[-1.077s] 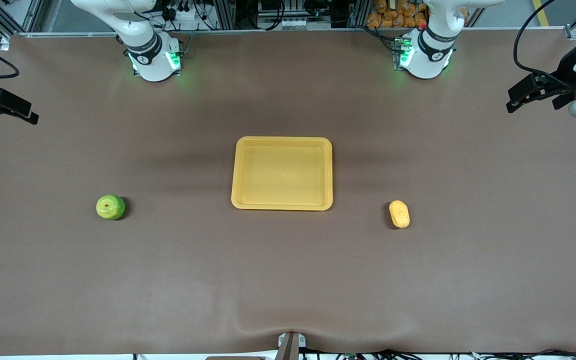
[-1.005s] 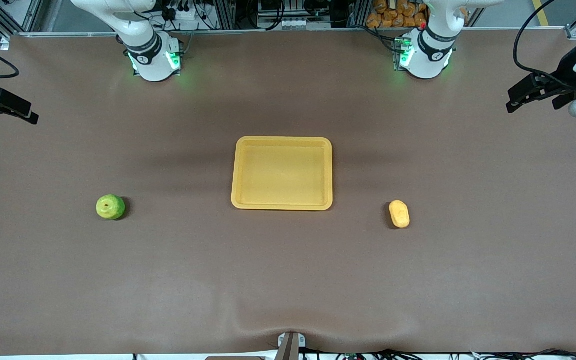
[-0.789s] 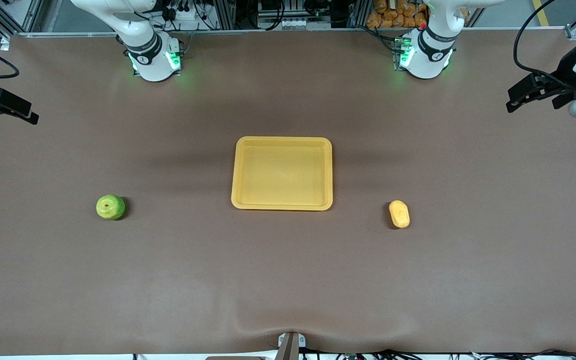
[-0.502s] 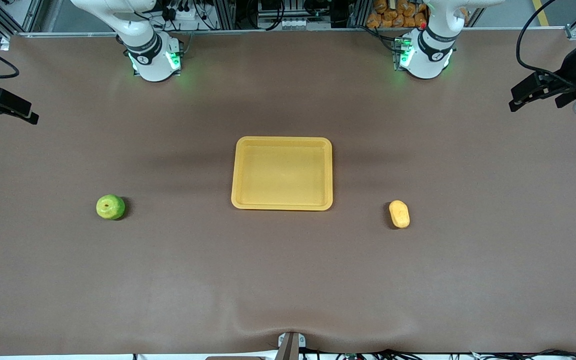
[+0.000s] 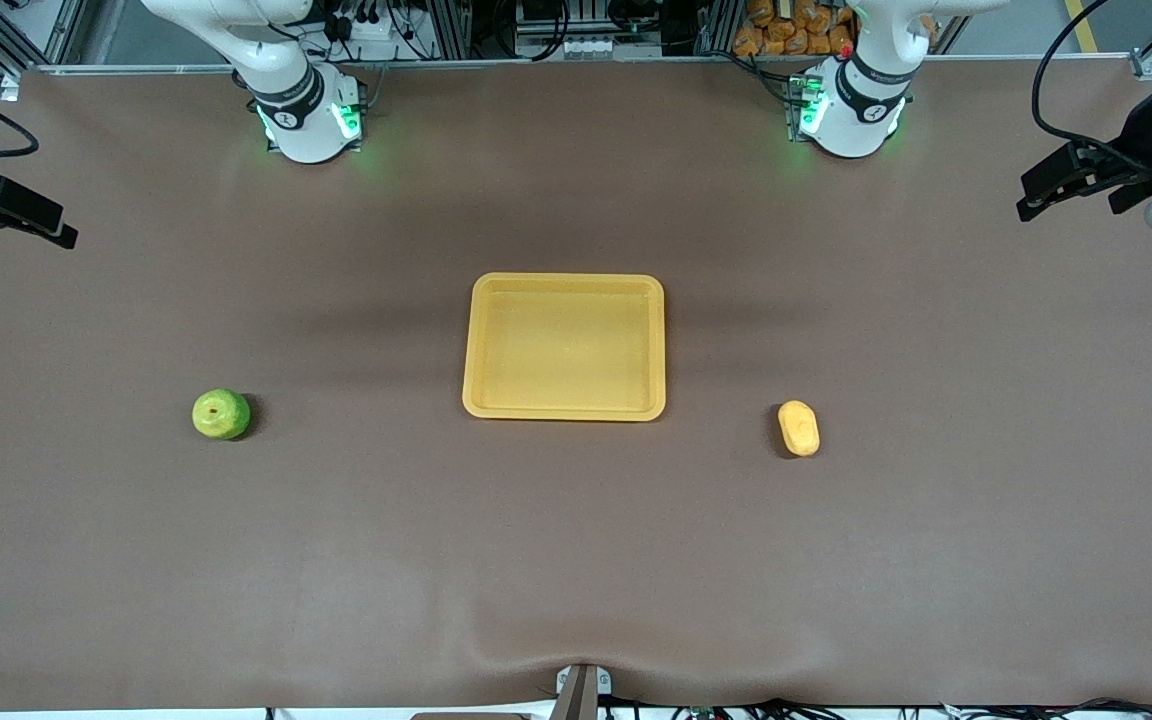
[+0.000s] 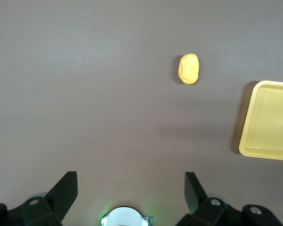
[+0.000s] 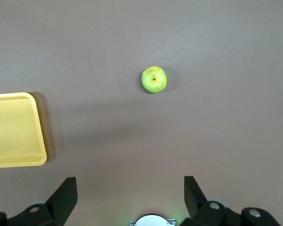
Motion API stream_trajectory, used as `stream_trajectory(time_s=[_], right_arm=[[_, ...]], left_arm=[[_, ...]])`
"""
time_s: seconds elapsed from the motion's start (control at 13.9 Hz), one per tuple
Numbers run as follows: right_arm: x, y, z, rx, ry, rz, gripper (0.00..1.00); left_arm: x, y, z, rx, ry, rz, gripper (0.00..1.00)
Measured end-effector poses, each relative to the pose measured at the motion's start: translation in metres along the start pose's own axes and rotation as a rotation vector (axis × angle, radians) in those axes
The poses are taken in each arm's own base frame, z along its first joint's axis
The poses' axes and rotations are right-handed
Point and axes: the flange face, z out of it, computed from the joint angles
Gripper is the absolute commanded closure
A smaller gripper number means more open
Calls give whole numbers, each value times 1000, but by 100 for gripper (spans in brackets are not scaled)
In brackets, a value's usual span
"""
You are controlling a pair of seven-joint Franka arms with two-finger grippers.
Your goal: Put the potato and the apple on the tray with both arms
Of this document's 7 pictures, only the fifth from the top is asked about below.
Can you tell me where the green apple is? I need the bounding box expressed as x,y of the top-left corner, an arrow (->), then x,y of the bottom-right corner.
192,388 -> 252,441

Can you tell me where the yellow potato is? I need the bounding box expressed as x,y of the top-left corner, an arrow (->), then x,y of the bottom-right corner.
777,400 -> 821,458

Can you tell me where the yellow plastic tray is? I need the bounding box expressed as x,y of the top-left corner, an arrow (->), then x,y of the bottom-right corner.
462,272 -> 667,423

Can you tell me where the white power strip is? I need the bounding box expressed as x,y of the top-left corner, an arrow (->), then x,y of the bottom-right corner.
321,0 -> 437,46

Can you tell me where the brown table mat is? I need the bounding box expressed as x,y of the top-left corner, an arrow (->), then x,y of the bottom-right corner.
0,55 -> 1152,713

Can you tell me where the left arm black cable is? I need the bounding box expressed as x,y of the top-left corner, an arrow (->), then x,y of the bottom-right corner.
1031,0 -> 1137,151

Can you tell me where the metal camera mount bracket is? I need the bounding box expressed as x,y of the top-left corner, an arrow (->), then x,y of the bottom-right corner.
554,663 -> 613,720

